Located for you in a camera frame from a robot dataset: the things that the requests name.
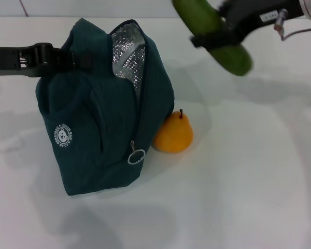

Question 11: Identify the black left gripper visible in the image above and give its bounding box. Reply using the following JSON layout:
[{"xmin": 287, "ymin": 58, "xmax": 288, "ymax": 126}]
[{"xmin": 0, "ymin": 42, "xmax": 93, "ymax": 79}]

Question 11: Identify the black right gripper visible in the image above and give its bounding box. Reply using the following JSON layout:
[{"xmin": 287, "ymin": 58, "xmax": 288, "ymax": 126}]
[{"xmin": 190, "ymin": 0, "xmax": 306, "ymax": 50}]

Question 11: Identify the green cucumber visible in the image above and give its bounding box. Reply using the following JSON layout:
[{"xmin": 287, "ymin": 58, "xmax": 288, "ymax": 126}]
[{"xmin": 172, "ymin": 0, "xmax": 253, "ymax": 77}]

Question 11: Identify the teal insulated lunch bag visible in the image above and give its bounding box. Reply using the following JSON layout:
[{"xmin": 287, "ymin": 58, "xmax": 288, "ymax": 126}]
[{"xmin": 35, "ymin": 18, "xmax": 176, "ymax": 199}]

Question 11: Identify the yellow orange pear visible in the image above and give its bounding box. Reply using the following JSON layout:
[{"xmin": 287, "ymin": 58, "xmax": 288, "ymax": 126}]
[{"xmin": 152, "ymin": 108, "xmax": 194, "ymax": 154}]

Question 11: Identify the right wrist cable with plug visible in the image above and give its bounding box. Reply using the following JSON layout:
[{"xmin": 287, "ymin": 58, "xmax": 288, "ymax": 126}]
[{"xmin": 273, "ymin": 8, "xmax": 311, "ymax": 42}]

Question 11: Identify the thin red background cable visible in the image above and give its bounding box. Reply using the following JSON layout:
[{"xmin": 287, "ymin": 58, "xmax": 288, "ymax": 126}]
[{"xmin": 18, "ymin": 0, "xmax": 30, "ymax": 17}]

